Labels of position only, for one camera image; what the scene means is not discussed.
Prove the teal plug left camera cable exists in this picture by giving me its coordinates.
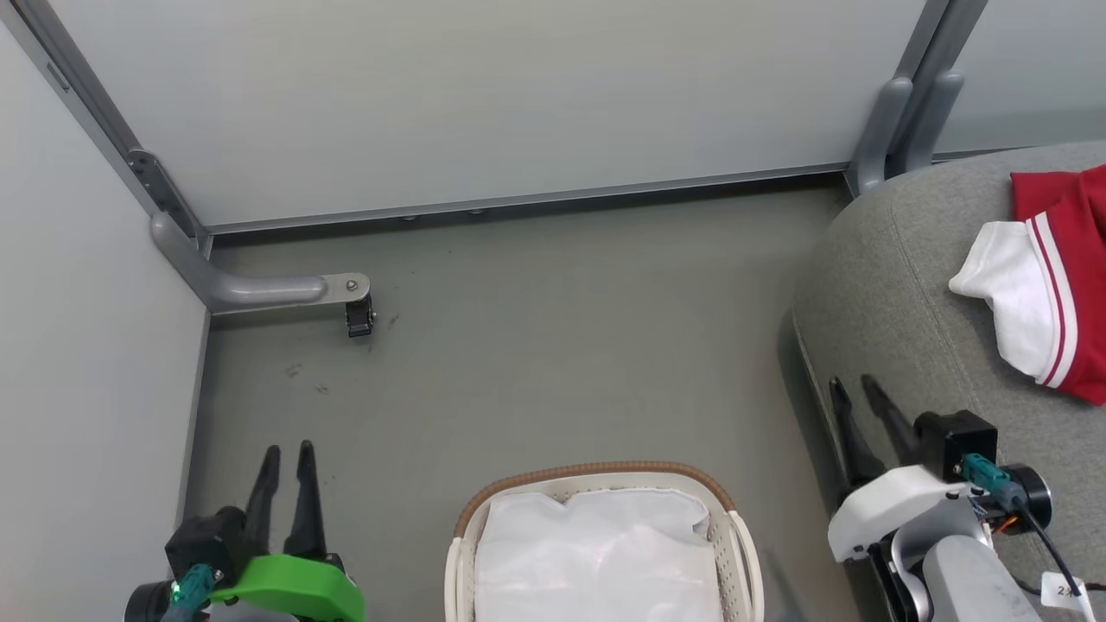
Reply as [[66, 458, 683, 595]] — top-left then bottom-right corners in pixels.
[[167, 563, 217, 622]]

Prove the black caster wheel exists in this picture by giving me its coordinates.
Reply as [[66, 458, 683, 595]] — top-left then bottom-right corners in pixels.
[[346, 294, 378, 339]]

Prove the white laundry basket brown rim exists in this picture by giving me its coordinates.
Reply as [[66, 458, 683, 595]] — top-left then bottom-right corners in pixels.
[[444, 460, 766, 622]]

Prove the red and white shirt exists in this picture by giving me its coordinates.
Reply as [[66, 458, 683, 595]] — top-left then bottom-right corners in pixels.
[[949, 164, 1106, 405]]

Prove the white basket liner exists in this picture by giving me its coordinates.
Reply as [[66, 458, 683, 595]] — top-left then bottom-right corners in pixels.
[[474, 488, 725, 622]]

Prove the grey fabric sofa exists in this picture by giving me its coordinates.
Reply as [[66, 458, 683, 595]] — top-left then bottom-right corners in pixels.
[[791, 141, 1106, 622]]

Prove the light grey partition post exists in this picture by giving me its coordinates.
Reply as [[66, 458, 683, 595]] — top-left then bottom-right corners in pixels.
[[890, 0, 952, 83]]

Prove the teal plug right camera cable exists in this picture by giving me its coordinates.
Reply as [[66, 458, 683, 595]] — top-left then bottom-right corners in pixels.
[[961, 454, 1086, 622]]

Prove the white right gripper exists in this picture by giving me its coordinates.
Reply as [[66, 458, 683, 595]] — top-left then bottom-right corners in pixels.
[[827, 374, 977, 565]]

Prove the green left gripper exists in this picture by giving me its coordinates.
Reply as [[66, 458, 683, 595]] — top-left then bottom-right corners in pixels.
[[210, 440, 366, 622]]

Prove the grey partition foot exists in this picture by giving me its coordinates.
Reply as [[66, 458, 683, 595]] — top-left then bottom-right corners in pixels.
[[899, 69, 965, 175], [849, 76, 914, 196]]

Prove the grey partition bottom rail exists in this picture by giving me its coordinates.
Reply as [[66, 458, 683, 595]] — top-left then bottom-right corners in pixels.
[[207, 162, 852, 236]]

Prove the teal plug camera cable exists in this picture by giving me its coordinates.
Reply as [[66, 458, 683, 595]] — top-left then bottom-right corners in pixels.
[[961, 454, 1086, 622], [167, 563, 217, 622]]

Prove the grey corner partition post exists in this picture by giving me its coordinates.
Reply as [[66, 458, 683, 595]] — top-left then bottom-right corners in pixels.
[[0, 0, 213, 260]]

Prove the grey metal partition leg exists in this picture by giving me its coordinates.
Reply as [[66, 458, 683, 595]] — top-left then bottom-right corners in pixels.
[[151, 212, 372, 316]]

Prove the dark grey partition post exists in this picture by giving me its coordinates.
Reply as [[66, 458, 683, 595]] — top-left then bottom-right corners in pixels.
[[907, 0, 990, 169]]

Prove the white cable label tag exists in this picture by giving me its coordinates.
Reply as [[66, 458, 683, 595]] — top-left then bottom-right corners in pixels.
[[1040, 571, 1086, 611]]

